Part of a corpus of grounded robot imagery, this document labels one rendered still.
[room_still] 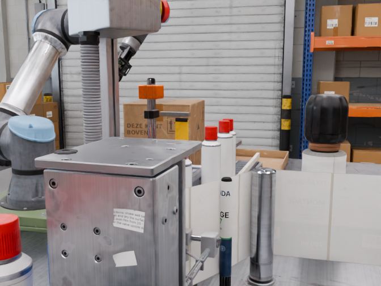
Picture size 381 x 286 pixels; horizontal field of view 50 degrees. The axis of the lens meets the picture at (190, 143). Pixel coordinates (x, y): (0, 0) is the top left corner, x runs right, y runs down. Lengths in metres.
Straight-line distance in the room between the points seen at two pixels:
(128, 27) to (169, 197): 0.38
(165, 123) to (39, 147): 0.46
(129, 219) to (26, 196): 0.85
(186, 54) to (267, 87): 1.10
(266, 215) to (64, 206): 0.37
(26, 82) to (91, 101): 0.64
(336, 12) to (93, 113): 4.09
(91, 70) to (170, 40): 4.68
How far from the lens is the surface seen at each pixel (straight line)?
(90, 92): 0.70
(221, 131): 1.19
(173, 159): 0.36
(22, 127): 1.15
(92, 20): 0.72
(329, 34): 4.62
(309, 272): 0.76
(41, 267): 0.92
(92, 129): 0.71
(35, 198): 1.17
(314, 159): 0.82
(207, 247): 0.54
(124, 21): 0.67
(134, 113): 1.44
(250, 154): 1.97
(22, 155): 1.16
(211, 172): 1.05
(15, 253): 0.41
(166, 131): 1.41
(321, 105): 0.81
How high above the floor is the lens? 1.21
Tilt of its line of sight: 9 degrees down
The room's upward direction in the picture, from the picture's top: straight up
